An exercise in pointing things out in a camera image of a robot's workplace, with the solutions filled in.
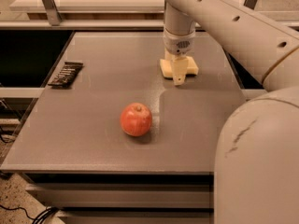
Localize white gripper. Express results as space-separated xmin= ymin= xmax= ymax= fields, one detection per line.
xmin=164 ymin=30 xmax=195 ymax=86

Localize yellow sponge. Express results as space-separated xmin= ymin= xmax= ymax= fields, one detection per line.
xmin=160 ymin=56 xmax=199 ymax=78

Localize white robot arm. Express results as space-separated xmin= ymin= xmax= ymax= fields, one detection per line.
xmin=164 ymin=0 xmax=299 ymax=224

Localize red apple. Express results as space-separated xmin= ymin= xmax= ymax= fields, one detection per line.
xmin=120 ymin=103 xmax=152 ymax=137

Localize grey drawer cabinet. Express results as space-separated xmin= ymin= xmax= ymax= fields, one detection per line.
xmin=22 ymin=172 xmax=214 ymax=224

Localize metal frame railing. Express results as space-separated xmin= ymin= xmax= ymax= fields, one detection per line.
xmin=0 ymin=0 xmax=298 ymax=27

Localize black floor cables left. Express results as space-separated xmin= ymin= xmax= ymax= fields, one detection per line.
xmin=0 ymin=203 xmax=59 ymax=224

